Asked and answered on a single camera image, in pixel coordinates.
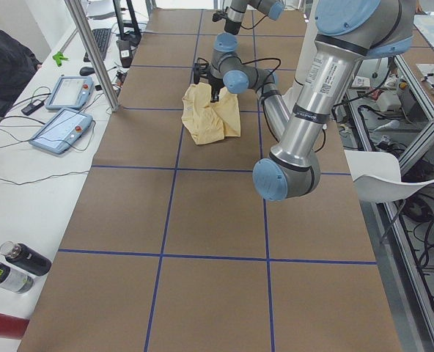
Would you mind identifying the person in black jacket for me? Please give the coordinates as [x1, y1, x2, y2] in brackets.
[0, 30, 42, 117]

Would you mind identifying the black computer mouse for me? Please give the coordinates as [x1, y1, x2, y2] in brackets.
[79, 67, 95, 76]

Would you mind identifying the black phone device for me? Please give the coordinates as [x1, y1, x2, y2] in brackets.
[21, 99, 44, 116]

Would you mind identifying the blue teach pendant near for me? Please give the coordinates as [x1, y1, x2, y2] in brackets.
[29, 108, 93, 155]

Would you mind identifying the black keyboard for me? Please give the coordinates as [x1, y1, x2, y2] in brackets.
[92, 28, 111, 60]

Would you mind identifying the beige long-sleeve printed shirt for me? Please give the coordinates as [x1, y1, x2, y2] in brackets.
[181, 83, 241, 145]

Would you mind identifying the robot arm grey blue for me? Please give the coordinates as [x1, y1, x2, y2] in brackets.
[194, 1, 416, 201]
[212, 0, 285, 35]

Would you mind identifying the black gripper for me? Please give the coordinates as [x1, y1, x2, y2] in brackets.
[207, 72, 223, 103]

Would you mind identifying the blue teach pendant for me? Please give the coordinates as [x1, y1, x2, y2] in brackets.
[29, 108, 93, 155]
[45, 76, 95, 111]

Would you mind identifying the grey aluminium frame post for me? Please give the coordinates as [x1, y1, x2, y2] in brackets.
[64, 0, 119, 112]

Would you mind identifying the red bottle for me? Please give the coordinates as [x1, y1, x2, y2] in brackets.
[0, 313, 29, 340]

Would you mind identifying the green plastic clip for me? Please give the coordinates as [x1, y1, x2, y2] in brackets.
[52, 51, 69, 67]

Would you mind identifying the black water bottle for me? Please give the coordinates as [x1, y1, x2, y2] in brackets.
[0, 241, 51, 276]

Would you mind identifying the blue teach pendant far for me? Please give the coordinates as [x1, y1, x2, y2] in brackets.
[45, 76, 95, 111]

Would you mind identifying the white plastic chair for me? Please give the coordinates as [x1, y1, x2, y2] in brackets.
[345, 150, 434, 203]

